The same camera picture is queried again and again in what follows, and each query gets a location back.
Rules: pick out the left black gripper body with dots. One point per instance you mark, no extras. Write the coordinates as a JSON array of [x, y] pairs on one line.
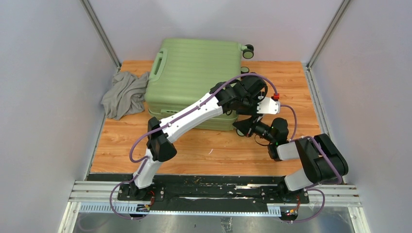
[[250, 105]]

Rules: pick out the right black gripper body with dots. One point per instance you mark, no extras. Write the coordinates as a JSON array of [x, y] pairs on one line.
[[263, 130]]

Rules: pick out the green suitcase wheel front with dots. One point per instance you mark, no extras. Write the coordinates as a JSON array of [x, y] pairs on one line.
[[241, 133]]

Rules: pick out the green suitcase wheel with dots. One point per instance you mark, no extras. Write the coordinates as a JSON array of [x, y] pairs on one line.
[[241, 133], [244, 70], [247, 51]]

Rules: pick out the green suitcase blue lining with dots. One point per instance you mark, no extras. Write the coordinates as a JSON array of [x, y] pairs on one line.
[[185, 69]]

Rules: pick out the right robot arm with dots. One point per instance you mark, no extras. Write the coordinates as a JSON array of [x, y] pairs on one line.
[[320, 159]]

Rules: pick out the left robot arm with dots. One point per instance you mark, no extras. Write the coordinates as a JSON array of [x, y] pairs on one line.
[[162, 134]]

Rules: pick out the green suitcase wheel middle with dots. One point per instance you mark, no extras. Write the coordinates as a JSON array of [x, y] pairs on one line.
[[244, 70]]

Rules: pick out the green suitcase wheel rear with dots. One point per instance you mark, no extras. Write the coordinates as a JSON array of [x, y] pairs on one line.
[[247, 51]]

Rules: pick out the crumpled grey-green cloth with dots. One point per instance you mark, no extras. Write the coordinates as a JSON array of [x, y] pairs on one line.
[[126, 95]]

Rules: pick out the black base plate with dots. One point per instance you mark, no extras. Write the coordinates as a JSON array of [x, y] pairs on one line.
[[211, 193]]

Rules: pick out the aluminium frame rail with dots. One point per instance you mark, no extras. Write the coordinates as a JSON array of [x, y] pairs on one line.
[[106, 203]]

